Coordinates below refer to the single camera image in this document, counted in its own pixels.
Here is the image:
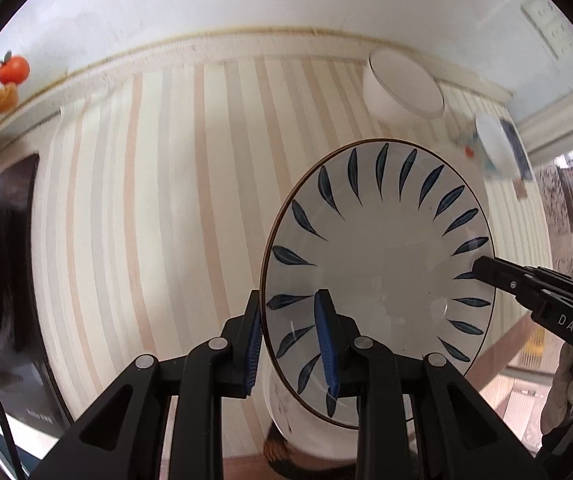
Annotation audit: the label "white bowl with blue print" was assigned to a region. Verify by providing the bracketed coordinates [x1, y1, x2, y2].
[466, 112, 522, 179]

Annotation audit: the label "white wall socket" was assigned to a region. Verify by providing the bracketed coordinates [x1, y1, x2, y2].
[545, 21, 573, 59]
[523, 0, 559, 28]

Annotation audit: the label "dark blue smartphone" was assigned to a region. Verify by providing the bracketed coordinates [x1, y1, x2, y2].
[499, 117, 534, 182]

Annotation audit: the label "black gas stove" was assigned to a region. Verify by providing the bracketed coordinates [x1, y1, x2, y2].
[0, 152, 74, 428]

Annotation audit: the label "patterned plates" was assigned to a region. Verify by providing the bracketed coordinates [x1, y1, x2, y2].
[262, 360, 417, 463]

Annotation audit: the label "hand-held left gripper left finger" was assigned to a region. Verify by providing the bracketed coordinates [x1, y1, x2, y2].
[31, 290, 263, 480]

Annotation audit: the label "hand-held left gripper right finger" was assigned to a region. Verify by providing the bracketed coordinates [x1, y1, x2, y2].
[313, 287, 552, 480]

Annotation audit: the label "blue leaf pattern plate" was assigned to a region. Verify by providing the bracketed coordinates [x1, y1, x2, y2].
[261, 138, 498, 430]

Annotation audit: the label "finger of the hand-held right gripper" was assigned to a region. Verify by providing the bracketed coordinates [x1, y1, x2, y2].
[471, 256, 537, 306]

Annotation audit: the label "large white bowl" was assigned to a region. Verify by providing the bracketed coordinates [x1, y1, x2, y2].
[363, 47, 446, 123]

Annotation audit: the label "person's right hand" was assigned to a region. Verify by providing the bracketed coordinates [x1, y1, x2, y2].
[541, 347, 573, 433]

